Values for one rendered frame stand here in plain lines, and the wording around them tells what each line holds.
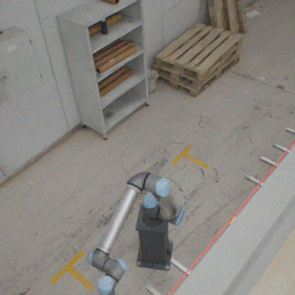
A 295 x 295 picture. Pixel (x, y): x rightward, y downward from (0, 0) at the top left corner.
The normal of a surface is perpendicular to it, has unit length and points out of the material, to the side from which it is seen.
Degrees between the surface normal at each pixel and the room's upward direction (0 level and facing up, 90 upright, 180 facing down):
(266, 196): 0
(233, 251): 0
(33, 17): 90
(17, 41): 90
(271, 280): 0
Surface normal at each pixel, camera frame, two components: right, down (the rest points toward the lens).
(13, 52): 0.76, 0.42
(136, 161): -0.06, -0.71
